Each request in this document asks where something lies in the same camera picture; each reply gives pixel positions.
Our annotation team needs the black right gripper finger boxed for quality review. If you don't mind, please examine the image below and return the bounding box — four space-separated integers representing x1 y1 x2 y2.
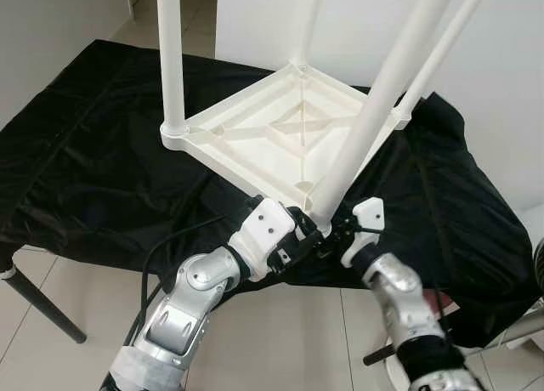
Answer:
289 206 329 241

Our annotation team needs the white plastic table top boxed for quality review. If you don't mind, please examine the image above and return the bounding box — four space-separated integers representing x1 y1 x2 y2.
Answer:
160 62 417 232

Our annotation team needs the white plastic table leg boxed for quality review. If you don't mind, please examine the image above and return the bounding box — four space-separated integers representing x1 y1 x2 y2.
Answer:
289 0 326 71
308 0 461 230
156 0 190 139
391 0 492 127

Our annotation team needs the black metal table leg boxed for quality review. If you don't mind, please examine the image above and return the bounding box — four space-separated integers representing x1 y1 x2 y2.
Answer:
0 268 88 344
363 310 464 366

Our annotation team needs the black table cloth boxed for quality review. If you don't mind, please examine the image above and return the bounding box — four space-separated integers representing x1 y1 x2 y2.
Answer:
0 38 541 349

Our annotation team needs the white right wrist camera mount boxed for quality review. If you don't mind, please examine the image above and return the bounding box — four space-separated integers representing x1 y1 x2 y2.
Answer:
341 197 386 269

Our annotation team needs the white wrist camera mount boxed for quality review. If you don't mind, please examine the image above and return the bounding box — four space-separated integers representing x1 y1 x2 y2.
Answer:
228 197 297 281
341 197 386 269

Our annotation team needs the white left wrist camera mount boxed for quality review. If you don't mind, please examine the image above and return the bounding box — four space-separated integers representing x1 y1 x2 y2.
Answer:
228 197 297 281

